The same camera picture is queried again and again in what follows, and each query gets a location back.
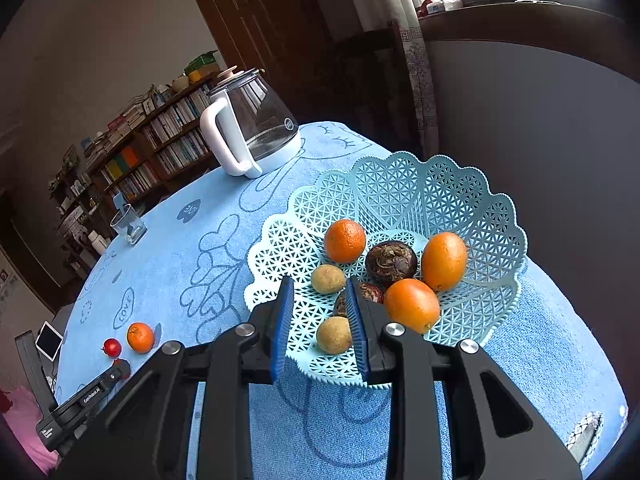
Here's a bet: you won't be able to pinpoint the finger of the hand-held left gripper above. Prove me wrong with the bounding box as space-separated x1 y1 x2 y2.
15 332 57 413

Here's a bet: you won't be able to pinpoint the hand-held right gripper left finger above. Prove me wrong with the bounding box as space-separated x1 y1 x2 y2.
52 275 296 480

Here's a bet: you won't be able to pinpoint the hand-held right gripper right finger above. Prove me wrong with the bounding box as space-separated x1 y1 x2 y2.
345 276 583 480

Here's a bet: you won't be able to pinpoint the brown kiwi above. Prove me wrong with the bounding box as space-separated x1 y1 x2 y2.
311 265 347 294
316 316 353 355

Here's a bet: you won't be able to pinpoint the dark purple mangosteen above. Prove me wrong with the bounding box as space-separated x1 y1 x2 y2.
334 282 386 317
365 241 418 287

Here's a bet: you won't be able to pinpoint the orange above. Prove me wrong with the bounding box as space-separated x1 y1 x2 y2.
421 232 469 292
126 322 155 354
383 278 441 335
324 219 367 264

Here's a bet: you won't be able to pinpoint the blue plastic lattice basket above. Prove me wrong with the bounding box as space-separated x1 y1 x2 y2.
244 152 530 388

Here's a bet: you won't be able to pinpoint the white tablet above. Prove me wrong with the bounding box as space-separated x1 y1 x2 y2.
36 321 64 361

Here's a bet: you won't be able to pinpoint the pink cloth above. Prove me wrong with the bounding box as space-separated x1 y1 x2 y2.
0 385 66 476

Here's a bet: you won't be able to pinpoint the blue printed tablecloth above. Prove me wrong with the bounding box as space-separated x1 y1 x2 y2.
52 121 630 480

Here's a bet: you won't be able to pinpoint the clear glass cup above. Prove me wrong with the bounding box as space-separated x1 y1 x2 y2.
110 203 148 246

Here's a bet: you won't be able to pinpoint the rows of books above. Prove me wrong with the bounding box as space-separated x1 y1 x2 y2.
85 85 213 201

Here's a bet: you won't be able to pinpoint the wooden bookshelf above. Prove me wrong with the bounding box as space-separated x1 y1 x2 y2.
82 72 226 211

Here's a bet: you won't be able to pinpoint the black white patterned cloth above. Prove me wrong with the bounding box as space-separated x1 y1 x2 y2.
565 410 606 466

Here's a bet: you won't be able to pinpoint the patterned curtain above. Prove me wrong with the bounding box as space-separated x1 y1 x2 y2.
345 0 441 161

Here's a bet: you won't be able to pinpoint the green box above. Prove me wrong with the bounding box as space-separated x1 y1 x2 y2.
184 51 221 82

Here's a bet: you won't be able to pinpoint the dark wooden door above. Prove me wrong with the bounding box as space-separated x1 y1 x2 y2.
185 0 361 131

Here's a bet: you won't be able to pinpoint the blue handled spoon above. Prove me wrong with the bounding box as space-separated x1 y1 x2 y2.
112 193 132 233

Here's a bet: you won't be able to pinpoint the glass kettle with white handle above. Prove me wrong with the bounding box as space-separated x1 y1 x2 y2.
200 66 303 179

